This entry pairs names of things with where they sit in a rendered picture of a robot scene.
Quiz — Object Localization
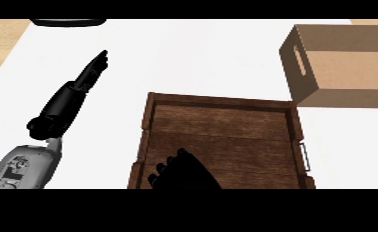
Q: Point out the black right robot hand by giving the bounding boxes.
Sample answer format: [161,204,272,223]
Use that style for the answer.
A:
[146,147,223,190]

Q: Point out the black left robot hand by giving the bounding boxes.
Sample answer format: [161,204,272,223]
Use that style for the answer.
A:
[25,49,109,141]

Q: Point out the dark rounded appliance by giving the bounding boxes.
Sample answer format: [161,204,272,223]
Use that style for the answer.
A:
[28,18,108,28]

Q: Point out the brown wooden tray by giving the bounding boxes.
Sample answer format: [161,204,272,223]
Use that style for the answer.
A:
[125,91,317,190]

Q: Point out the cardboard box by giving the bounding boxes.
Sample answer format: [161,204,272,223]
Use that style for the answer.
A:
[277,23,378,109]

